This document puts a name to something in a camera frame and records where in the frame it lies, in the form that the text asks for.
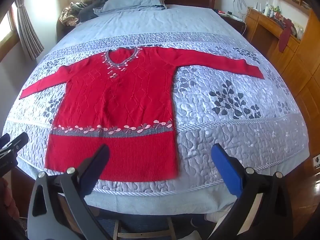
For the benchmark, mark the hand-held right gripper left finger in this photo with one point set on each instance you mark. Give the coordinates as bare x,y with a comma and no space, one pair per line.
98,161

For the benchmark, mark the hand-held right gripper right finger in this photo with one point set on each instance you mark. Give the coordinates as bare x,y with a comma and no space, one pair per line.
226,170

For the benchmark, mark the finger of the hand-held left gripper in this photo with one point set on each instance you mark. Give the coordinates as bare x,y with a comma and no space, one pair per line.
16,142

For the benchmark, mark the red knitted sweater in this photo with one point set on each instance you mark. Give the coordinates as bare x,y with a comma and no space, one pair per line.
115,105

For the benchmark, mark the person's left forearm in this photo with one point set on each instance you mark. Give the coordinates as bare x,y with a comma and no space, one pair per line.
8,200

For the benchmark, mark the grey leaf-patterned quilt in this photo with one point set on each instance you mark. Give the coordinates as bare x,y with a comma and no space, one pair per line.
225,120

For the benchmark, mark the light blue bed sheet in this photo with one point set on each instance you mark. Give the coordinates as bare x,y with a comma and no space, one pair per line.
155,203

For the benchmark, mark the wooden stool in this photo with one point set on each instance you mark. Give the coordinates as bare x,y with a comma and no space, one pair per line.
160,230

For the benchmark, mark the beige curtain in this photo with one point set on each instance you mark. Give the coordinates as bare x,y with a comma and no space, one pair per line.
28,30

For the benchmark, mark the wooden framed window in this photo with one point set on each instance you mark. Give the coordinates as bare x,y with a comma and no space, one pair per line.
6,27

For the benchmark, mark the light wooden cabinet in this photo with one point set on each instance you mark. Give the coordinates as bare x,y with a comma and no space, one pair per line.
300,62

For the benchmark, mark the camouflage cloth pile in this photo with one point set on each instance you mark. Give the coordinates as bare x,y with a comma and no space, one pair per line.
68,15

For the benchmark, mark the dark red cloth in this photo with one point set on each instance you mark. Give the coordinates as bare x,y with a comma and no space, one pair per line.
285,36

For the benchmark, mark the dark wooden nightstand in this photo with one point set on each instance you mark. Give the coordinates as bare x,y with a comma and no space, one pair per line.
232,21

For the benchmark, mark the dark grey garment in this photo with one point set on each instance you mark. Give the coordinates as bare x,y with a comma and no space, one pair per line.
91,11

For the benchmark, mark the light blue pillow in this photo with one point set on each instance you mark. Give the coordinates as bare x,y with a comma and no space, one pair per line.
135,1

